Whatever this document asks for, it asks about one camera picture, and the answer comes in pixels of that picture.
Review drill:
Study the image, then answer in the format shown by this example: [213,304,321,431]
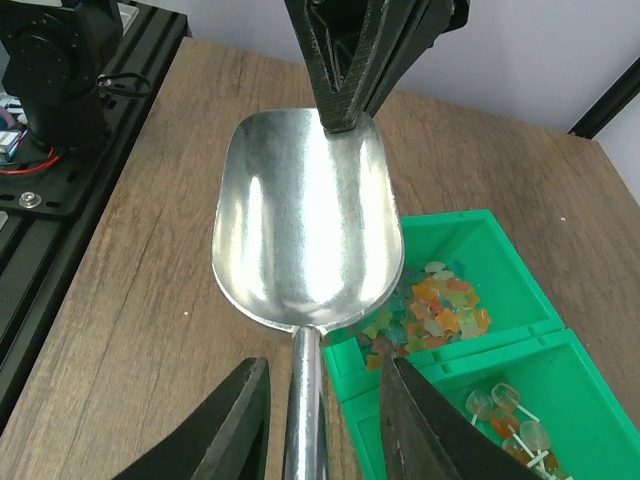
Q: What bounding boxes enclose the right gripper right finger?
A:
[380,355,537,480]

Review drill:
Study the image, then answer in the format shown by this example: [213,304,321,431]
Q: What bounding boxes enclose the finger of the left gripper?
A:
[364,1,450,117]
[285,0,400,133]

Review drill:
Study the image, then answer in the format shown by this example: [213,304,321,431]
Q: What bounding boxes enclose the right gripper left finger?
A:
[117,358,270,479]

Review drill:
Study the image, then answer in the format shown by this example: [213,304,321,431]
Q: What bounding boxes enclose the green bin lollipops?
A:
[341,327,640,480]

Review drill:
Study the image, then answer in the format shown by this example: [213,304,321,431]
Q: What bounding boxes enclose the green bin star gummies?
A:
[324,210,564,403]

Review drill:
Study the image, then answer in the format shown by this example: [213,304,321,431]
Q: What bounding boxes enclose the metal scoop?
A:
[211,108,405,479]

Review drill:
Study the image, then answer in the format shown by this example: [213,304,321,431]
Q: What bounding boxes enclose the pile of lollipops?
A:
[464,382,573,479]

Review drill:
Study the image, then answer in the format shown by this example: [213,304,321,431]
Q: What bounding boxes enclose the pile of star gummies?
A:
[357,260,492,372]

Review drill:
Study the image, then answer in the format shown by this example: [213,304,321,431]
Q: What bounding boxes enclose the black aluminium frame rail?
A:
[1,1,190,419]

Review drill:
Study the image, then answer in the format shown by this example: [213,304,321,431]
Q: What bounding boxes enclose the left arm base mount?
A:
[0,0,151,216]

